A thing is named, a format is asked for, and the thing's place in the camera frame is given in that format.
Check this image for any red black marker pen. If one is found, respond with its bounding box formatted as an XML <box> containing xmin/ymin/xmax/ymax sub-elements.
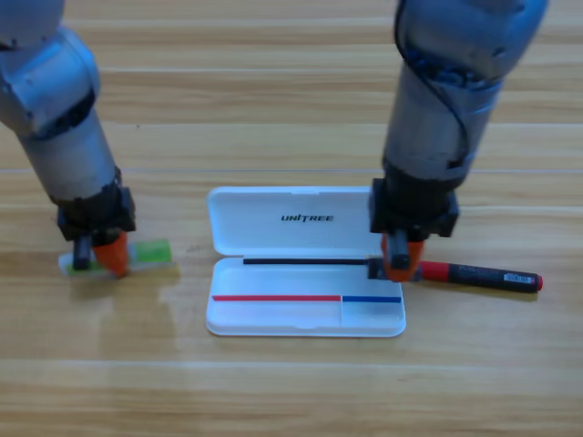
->
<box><xmin>418</xmin><ymin>259</ymin><xmax>545</xmax><ymax>294</ymax></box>

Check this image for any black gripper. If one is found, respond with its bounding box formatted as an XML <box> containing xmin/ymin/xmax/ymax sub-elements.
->
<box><xmin>49</xmin><ymin>168</ymin><xmax>138</xmax><ymax>279</ymax></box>
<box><xmin>367</xmin><ymin>158</ymin><xmax>468</xmax><ymax>284</ymax></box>

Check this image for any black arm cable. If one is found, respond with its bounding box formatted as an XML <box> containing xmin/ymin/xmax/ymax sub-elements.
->
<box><xmin>394</xmin><ymin>0</ymin><xmax>470</xmax><ymax>172</ymax></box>

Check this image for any white Unitree pencil case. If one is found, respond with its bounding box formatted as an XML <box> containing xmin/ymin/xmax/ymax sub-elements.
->
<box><xmin>205</xmin><ymin>185</ymin><xmax>407</xmax><ymax>339</ymax></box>

